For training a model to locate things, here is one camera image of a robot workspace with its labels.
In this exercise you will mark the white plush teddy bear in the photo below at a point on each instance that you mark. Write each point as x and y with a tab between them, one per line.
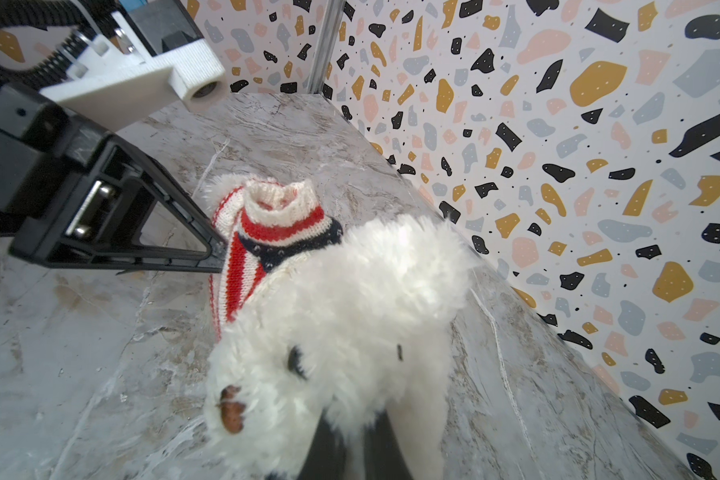
347	331

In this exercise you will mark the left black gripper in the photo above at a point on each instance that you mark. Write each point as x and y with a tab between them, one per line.
76	196

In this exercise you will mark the right aluminium corner post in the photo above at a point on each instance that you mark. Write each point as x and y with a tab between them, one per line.
324	46

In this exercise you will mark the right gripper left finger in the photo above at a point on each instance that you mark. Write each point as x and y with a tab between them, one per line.
326	456

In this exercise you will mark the red white striped knit sweater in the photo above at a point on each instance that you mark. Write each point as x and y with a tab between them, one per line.
265	224

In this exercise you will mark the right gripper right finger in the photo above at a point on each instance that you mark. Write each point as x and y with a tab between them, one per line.
382	457

